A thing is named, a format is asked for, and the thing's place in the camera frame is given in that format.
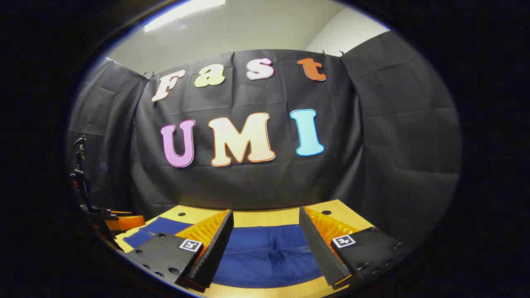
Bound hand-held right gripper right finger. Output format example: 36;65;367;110
299;206;405;290

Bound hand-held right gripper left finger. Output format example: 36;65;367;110
124;209;235;292

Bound blue jeans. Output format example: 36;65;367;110
123;216;328;289

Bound black backdrop cloth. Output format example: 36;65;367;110
66;31;463;254

